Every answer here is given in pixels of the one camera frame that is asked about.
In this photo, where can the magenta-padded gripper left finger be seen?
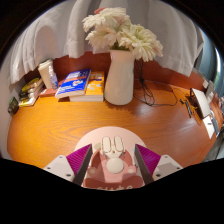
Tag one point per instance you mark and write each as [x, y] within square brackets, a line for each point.
[58, 166]

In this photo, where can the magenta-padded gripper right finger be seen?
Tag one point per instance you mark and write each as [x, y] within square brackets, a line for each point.
[166, 166]

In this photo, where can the white computer mouse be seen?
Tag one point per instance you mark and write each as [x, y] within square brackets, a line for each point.
[114, 165]

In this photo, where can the pink round mouse pad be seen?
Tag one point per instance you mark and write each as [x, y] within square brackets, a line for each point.
[110, 131]

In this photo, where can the white box device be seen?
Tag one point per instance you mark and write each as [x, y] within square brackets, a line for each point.
[201, 101]

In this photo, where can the red flat book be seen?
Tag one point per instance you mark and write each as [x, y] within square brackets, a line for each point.
[46, 92]

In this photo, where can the thick dark book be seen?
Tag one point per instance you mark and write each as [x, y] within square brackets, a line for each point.
[30, 94]

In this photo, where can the thin dark book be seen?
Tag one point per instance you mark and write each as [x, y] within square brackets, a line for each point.
[30, 90]

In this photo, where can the blue cover book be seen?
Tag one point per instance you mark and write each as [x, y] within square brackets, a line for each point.
[74, 83]

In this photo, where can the clear spray bottle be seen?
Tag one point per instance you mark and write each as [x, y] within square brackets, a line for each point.
[53, 80]

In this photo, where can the orange cover book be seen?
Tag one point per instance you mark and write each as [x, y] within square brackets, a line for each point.
[95, 87]

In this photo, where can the beige tumbler cup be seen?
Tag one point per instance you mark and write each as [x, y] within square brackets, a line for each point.
[44, 71]

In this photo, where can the white ceramic vase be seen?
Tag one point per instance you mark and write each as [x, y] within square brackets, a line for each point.
[120, 80]

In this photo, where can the white gerbera flower bouquet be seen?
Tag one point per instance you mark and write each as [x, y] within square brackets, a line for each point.
[133, 38]

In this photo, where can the white pleated curtain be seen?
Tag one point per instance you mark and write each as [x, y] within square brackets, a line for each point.
[50, 30]

